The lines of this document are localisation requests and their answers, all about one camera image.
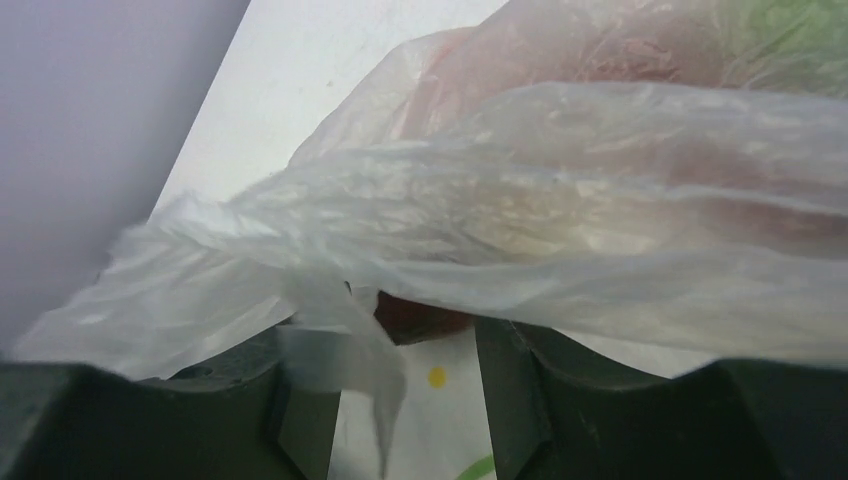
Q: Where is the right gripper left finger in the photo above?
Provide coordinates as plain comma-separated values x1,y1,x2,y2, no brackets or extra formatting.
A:
1,330,339,479

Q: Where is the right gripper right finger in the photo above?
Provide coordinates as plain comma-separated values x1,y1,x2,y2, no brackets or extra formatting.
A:
475,320,847,479

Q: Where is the dark red fake plum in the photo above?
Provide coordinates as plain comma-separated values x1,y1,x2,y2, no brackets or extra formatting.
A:
374,292,474,346

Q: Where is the clear plastic bag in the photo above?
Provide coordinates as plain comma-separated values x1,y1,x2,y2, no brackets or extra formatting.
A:
13,1,847,478

